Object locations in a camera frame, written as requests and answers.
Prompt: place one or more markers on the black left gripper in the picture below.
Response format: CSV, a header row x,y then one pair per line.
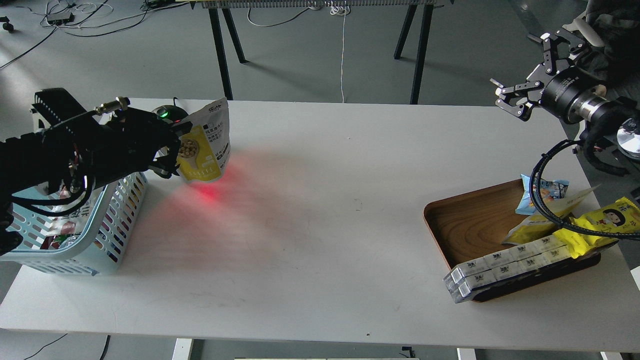
x,y
103,144

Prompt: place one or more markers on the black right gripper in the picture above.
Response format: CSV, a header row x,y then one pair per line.
x,y
556,85

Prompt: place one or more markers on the yellow white nut snack pouch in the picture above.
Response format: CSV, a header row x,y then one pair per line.
x,y
205,151

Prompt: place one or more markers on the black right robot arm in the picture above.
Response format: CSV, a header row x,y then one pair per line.
x,y
610,140

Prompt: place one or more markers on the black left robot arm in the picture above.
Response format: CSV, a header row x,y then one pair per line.
x,y
17,171

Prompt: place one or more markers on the blue snack bag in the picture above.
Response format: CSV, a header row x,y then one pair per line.
x,y
550,191

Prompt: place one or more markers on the white red snack bag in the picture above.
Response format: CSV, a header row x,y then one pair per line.
x,y
65,230

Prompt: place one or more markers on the light blue plastic basket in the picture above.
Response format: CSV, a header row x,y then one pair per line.
x,y
101,247

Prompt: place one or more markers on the yellow cartoon snack bag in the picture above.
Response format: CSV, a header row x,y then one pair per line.
x,y
622,216

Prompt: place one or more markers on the white boxed snack pack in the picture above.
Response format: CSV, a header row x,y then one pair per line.
x,y
507,267

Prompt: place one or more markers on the black barcode scanner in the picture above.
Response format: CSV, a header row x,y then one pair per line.
x,y
171,112

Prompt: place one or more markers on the white chair with clothes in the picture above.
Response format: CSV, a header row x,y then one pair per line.
x,y
617,24

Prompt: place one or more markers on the black table legs background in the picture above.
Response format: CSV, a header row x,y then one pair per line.
x,y
374,54

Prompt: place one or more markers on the brown wooden tray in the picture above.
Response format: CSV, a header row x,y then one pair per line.
x,y
472,225

